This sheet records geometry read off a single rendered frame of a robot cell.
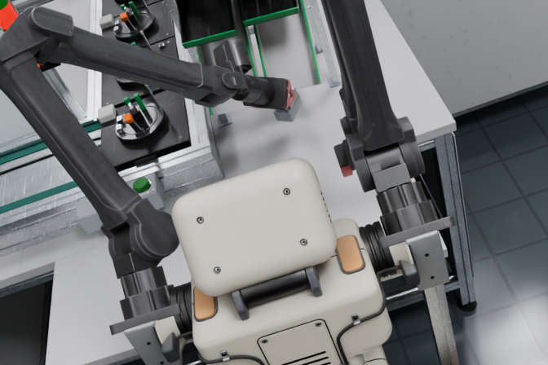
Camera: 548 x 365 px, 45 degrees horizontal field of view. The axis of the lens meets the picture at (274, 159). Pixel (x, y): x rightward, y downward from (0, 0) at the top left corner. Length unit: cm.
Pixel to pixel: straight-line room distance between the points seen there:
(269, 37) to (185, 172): 40
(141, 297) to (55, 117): 31
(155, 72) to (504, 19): 157
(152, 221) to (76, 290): 63
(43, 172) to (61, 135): 87
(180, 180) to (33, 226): 39
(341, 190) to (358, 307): 65
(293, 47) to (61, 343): 88
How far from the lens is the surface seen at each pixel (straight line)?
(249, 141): 178
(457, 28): 246
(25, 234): 183
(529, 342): 229
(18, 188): 196
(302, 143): 171
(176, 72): 126
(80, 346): 158
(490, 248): 248
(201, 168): 167
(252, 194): 90
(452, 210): 192
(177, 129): 174
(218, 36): 156
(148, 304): 107
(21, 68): 110
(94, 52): 118
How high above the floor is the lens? 202
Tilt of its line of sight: 43 degrees down
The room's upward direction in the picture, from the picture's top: 23 degrees counter-clockwise
